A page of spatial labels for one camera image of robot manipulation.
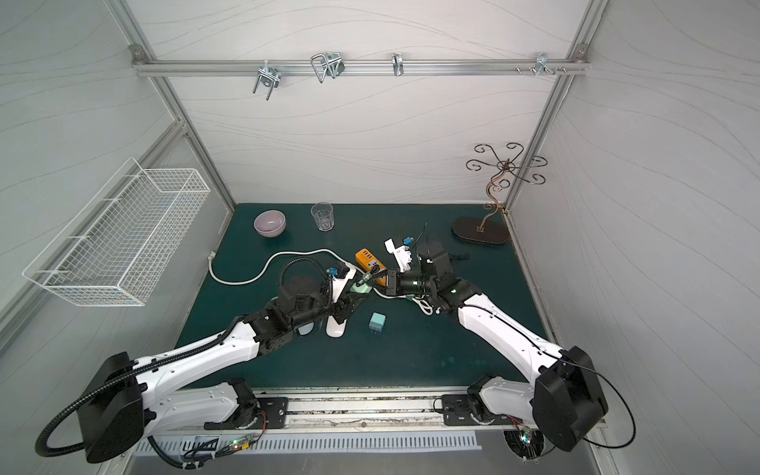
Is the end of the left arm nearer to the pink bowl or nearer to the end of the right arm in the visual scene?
the end of the right arm

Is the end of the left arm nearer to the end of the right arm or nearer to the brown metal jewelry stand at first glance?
the end of the right arm

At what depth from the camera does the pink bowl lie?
3.59ft
